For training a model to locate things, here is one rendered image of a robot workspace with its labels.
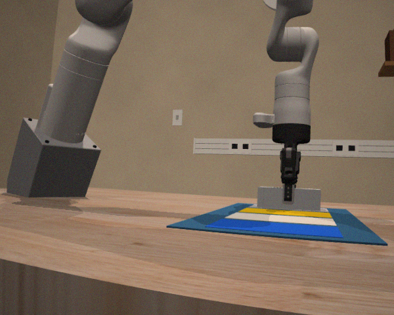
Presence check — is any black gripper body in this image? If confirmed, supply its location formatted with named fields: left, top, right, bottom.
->
left=273, top=123, right=311, bottom=164

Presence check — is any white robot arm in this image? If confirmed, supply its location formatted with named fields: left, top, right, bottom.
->
left=36, top=0, right=319, bottom=143

